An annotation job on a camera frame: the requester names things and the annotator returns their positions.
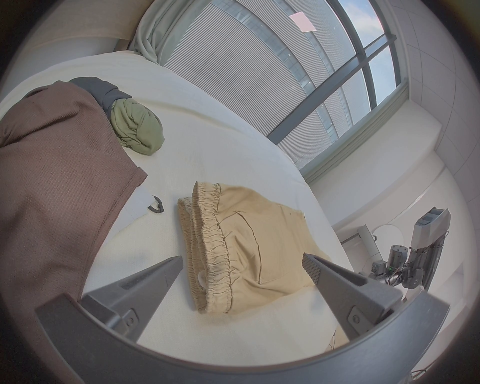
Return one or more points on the white garment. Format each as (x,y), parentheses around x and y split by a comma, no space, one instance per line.
(140,202)

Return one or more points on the green garment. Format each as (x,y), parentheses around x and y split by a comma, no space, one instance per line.
(140,127)

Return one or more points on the dark grey garment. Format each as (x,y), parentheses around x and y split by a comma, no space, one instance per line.
(95,88)

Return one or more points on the beige shorts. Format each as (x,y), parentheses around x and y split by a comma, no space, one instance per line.
(262,240)

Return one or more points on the brown garment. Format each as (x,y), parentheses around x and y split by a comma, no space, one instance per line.
(56,176)

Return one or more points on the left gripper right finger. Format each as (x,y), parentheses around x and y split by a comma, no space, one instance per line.
(348,296)

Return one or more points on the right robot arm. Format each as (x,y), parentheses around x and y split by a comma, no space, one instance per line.
(420,258)

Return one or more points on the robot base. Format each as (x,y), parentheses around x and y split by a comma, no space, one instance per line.
(393,210)

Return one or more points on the window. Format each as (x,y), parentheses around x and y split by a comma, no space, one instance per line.
(270,63)

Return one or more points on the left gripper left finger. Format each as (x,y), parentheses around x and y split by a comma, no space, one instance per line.
(138,292)

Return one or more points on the pale green curtain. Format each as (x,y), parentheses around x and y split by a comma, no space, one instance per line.
(152,33)

